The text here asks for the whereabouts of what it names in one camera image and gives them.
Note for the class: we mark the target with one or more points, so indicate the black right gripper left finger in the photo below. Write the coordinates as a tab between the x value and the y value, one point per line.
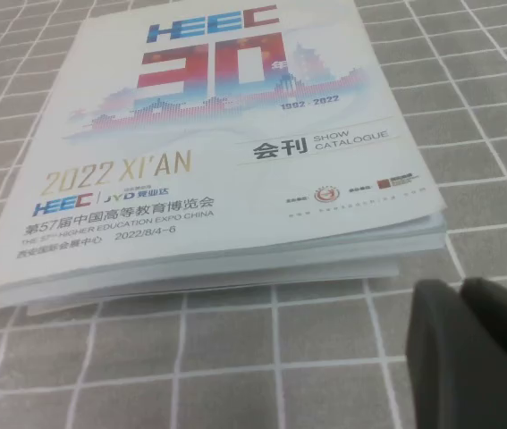
450	366

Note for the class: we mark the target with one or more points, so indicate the thin grey-white booklet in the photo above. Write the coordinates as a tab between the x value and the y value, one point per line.
360	273

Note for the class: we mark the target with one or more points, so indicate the grey white-checked tablecloth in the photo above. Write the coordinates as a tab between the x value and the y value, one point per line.
190	366

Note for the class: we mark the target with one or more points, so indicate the white HEEC show catalogue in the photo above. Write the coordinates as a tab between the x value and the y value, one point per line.
217	147

